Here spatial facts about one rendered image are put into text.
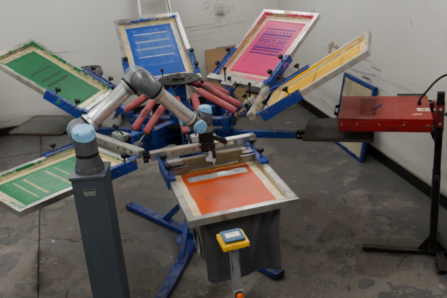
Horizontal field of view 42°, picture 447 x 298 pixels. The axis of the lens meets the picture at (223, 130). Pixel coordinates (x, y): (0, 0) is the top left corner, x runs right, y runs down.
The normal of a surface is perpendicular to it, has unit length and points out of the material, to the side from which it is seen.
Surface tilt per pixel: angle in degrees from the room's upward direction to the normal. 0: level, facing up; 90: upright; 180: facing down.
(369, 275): 0
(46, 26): 90
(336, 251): 0
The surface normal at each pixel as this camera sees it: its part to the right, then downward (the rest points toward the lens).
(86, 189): 0.02, 0.36
